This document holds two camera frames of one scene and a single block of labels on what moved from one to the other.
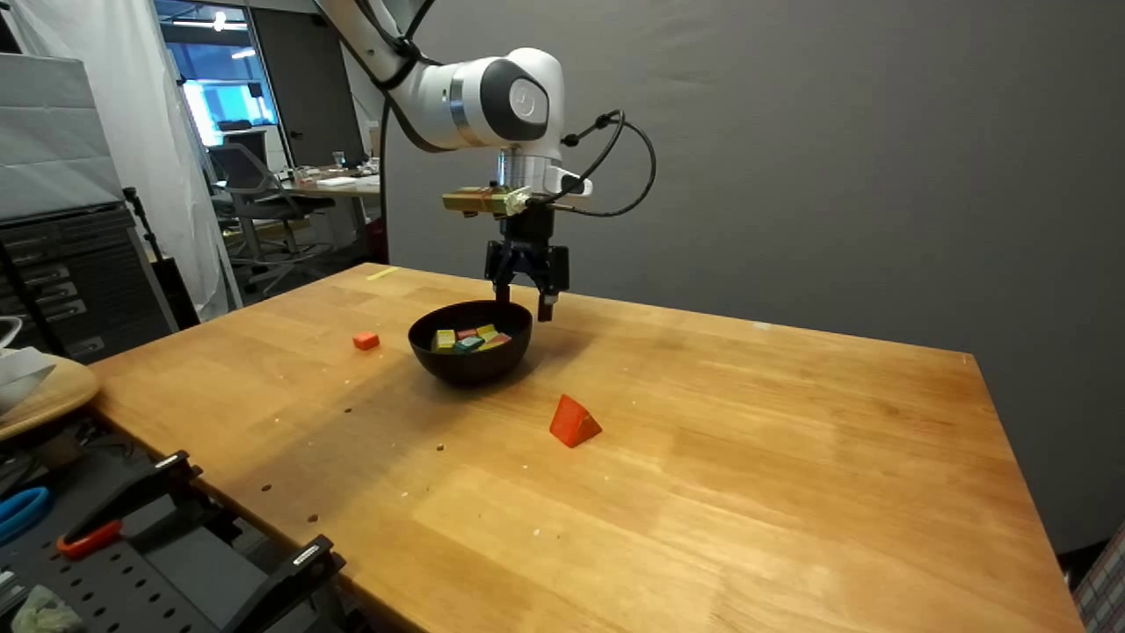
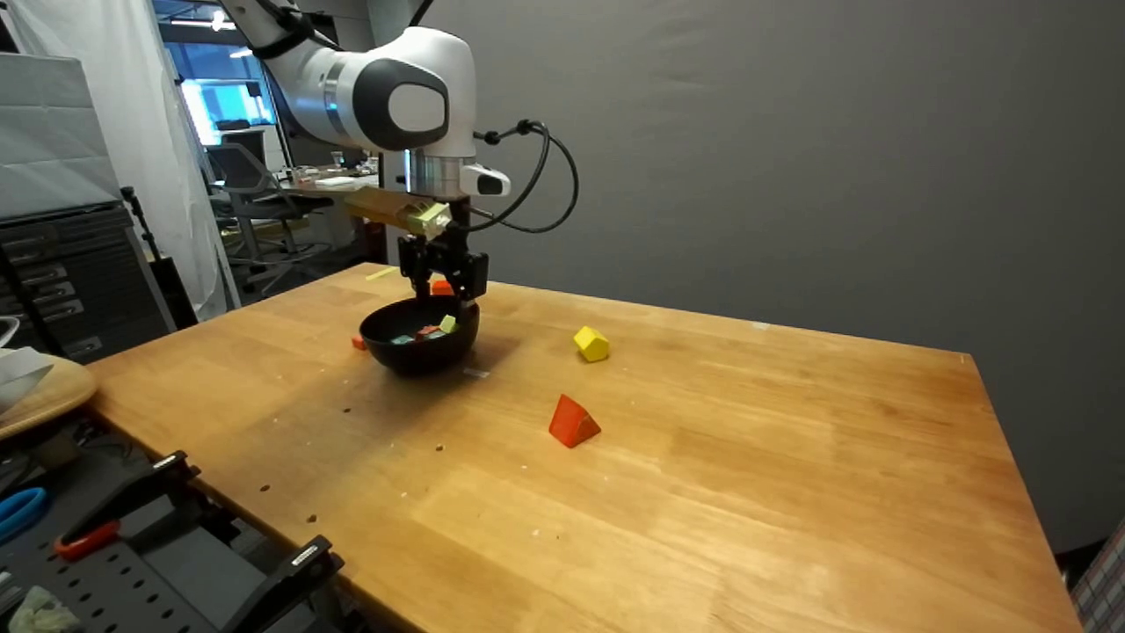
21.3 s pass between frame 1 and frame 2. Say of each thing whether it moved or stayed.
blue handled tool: stayed
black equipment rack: stayed
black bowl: moved
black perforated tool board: stayed
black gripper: moved
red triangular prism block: stayed
